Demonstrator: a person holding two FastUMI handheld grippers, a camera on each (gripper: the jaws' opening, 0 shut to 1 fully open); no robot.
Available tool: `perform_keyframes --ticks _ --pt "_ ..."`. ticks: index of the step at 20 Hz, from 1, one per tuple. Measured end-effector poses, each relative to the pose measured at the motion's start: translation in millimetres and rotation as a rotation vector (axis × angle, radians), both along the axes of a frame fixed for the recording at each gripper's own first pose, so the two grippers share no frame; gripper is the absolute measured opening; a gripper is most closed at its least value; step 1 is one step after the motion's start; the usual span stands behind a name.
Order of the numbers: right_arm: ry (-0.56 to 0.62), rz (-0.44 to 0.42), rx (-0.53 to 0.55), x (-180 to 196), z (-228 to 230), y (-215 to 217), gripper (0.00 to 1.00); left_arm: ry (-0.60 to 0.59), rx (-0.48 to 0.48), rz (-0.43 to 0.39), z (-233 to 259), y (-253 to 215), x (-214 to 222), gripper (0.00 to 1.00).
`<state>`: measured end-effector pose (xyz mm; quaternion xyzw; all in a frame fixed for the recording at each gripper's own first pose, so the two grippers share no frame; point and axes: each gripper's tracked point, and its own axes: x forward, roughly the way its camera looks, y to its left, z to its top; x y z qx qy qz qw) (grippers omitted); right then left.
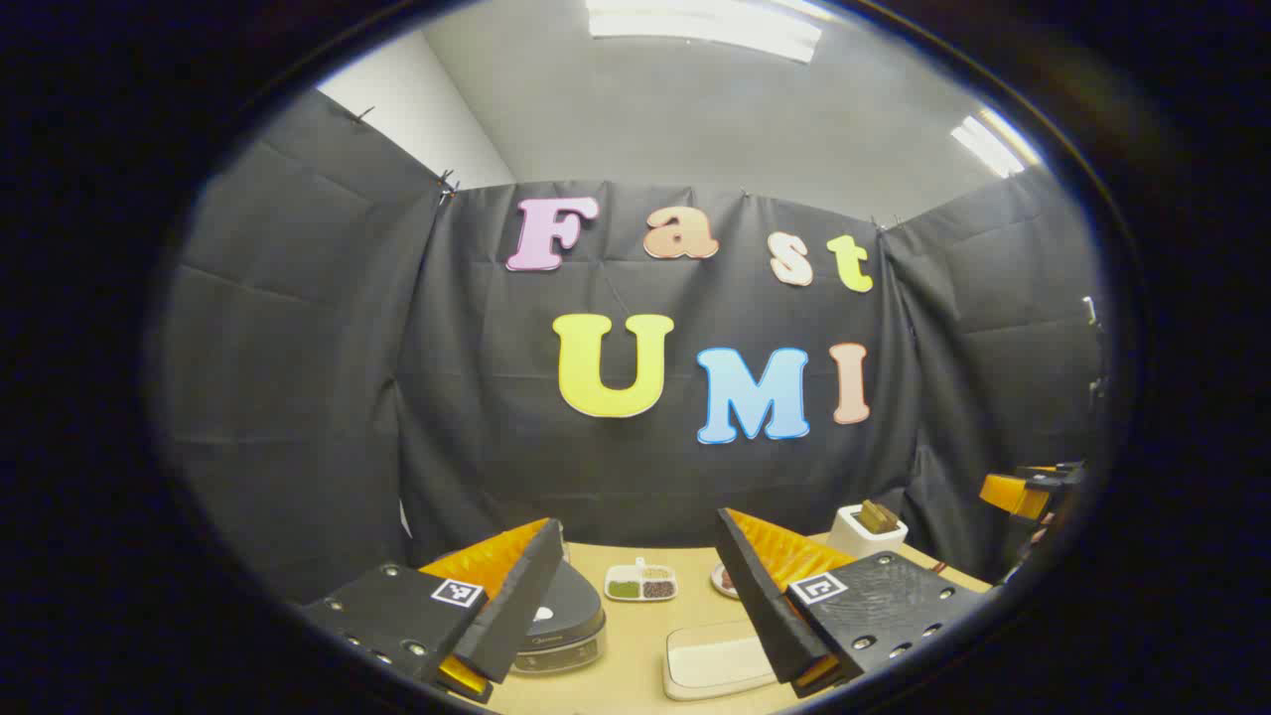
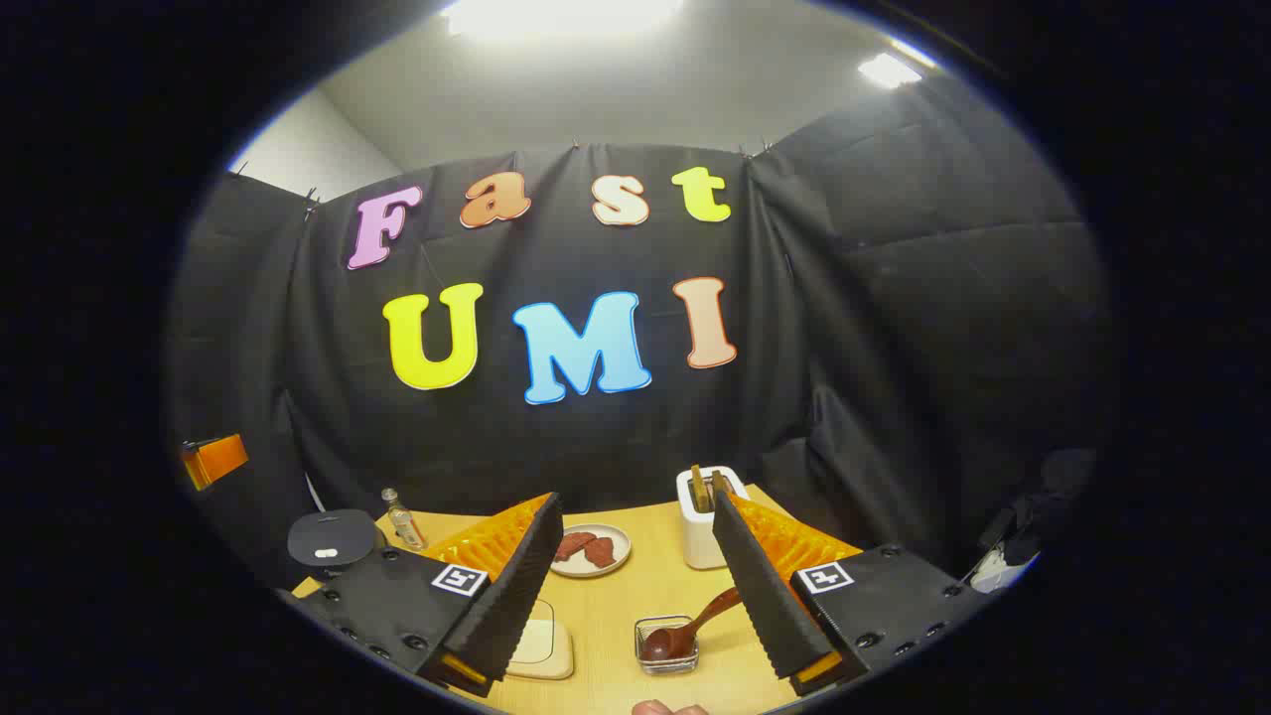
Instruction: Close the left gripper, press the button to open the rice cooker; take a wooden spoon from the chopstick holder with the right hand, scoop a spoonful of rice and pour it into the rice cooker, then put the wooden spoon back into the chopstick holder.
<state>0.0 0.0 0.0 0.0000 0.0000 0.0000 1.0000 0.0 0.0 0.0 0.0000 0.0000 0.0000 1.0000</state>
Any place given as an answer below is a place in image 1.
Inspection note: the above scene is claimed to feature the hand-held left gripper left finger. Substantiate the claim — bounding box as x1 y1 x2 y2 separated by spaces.
298 516 567 706

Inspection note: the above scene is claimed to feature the black backdrop cloth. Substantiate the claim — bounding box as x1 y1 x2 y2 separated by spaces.
159 87 1108 602

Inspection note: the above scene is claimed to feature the white divided bean dish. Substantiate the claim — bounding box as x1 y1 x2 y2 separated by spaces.
604 558 678 603

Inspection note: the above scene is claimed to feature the dark grey rice cooker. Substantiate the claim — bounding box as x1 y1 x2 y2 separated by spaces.
511 558 607 676

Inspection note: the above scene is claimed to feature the ceiling light panel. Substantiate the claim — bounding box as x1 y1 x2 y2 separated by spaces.
950 107 1044 178
586 0 823 63

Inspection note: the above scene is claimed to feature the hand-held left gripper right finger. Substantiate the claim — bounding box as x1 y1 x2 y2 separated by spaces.
713 507 994 701

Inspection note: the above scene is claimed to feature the clear tray of white rice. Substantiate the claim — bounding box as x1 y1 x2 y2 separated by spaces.
662 621 780 701

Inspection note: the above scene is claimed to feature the white toaster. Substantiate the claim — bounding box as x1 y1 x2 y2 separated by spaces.
826 500 910 559

